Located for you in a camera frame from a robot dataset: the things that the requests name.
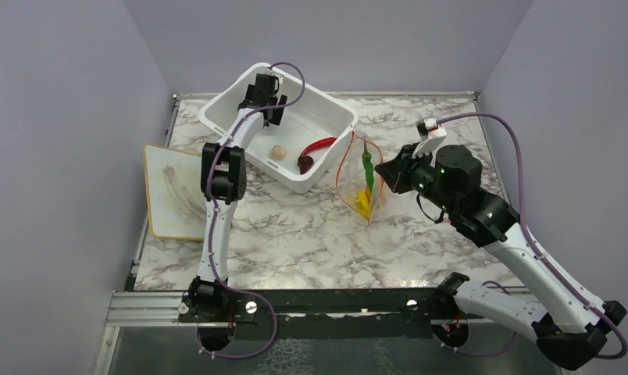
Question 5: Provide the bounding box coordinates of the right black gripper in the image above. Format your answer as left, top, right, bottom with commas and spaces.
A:
376, 142, 459, 215

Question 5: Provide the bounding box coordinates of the green chili pepper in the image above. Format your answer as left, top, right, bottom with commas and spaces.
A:
362, 141, 374, 198

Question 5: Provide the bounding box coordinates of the white plastic bin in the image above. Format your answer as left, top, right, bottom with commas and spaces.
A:
198, 62, 359, 194

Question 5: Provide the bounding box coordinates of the clear zip top bag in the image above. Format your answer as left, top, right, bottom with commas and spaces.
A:
335, 130, 387, 225

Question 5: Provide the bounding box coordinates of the yellow banana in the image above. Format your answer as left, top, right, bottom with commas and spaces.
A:
355, 190, 372, 220

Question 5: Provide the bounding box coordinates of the dark red plum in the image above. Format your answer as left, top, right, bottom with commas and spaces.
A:
297, 155, 314, 175

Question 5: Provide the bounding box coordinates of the red chili pepper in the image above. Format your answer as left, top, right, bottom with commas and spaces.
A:
300, 137, 337, 156

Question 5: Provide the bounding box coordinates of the orange citrus fruit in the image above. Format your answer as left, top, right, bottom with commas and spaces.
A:
371, 187, 390, 208

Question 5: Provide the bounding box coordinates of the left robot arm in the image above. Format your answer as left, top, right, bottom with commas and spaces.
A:
187, 73, 287, 321

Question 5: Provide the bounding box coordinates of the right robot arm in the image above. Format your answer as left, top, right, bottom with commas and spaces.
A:
375, 145, 626, 370

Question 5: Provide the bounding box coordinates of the white cutting board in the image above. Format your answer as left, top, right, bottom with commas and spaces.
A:
143, 144, 206, 241

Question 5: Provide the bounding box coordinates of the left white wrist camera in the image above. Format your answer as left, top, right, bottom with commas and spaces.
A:
267, 73, 284, 95

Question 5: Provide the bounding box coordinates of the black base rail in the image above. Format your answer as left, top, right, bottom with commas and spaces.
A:
177, 287, 466, 341

